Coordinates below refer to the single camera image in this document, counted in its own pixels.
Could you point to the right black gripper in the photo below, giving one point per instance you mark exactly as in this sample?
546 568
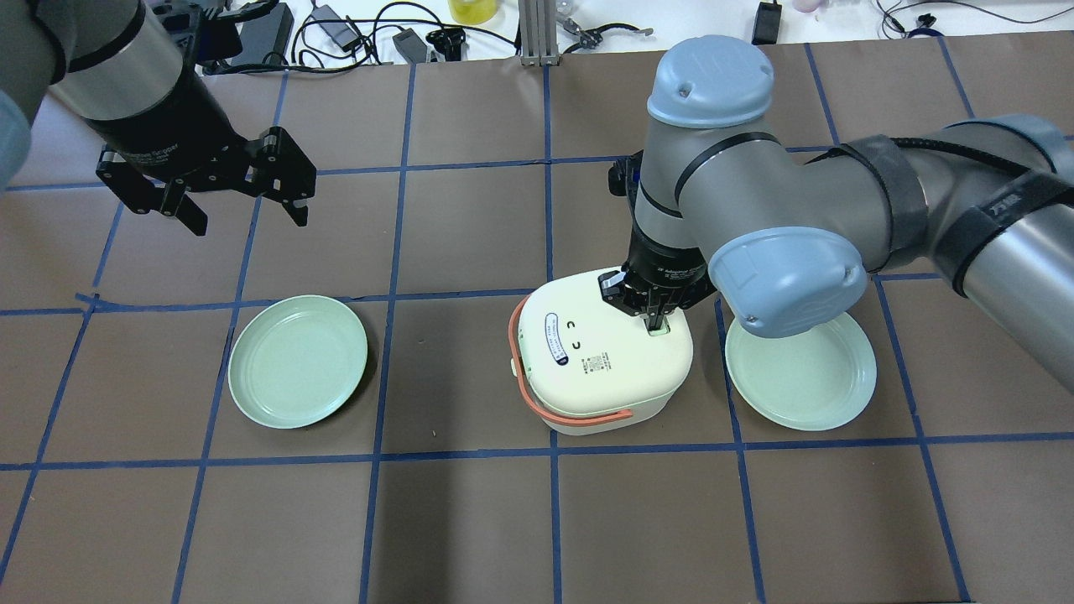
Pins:
664 259

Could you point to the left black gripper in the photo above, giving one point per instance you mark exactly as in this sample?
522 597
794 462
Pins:
170 119

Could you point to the white rice cooker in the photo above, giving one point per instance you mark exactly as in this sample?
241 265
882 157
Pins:
585 367

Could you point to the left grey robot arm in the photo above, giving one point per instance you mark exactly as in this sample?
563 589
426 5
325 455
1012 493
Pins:
128 69

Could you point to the green plate near right arm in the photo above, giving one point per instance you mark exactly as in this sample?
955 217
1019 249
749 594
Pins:
818 380

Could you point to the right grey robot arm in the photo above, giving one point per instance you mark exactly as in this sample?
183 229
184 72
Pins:
718 205

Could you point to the green plate near left arm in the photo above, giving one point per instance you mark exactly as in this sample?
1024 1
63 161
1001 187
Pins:
297 362

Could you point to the black power adapter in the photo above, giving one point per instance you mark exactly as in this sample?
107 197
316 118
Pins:
411 47

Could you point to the yellow cup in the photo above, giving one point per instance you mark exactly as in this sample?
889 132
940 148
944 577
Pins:
472 12

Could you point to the aluminium frame post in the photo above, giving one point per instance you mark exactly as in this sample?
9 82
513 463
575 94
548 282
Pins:
537 25

